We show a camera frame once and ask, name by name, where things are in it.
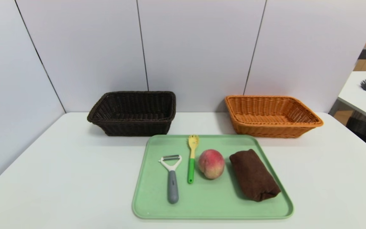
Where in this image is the yellow fork green handle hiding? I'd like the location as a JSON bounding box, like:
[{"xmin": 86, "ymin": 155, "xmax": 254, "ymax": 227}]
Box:
[{"xmin": 187, "ymin": 135, "xmax": 200, "ymax": 184}]

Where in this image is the red yellow peach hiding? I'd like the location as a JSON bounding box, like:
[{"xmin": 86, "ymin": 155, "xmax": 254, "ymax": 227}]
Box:
[{"xmin": 198, "ymin": 149, "xmax": 226, "ymax": 180}]

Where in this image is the white peeler grey handle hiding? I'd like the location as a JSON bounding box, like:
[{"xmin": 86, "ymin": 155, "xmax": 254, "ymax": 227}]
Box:
[{"xmin": 159, "ymin": 155, "xmax": 183, "ymax": 204}]

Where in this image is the brown towel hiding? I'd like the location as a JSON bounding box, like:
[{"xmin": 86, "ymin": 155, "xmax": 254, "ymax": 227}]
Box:
[{"xmin": 229, "ymin": 149, "xmax": 281, "ymax": 202}]

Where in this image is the dark brown wicker basket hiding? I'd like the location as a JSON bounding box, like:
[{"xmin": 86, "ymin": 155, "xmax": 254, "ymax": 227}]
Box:
[{"xmin": 87, "ymin": 91, "xmax": 176, "ymax": 137}]

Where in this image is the orange wicker basket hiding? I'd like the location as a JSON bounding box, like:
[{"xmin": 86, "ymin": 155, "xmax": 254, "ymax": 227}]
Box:
[{"xmin": 224, "ymin": 95, "xmax": 324, "ymax": 138}]

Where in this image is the light green plastic tray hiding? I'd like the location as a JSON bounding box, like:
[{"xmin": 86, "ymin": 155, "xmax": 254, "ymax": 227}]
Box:
[{"xmin": 132, "ymin": 134, "xmax": 294, "ymax": 220}]

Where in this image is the white side table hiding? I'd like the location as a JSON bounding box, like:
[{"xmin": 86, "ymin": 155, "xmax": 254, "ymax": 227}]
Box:
[{"xmin": 329, "ymin": 71, "xmax": 366, "ymax": 125}]

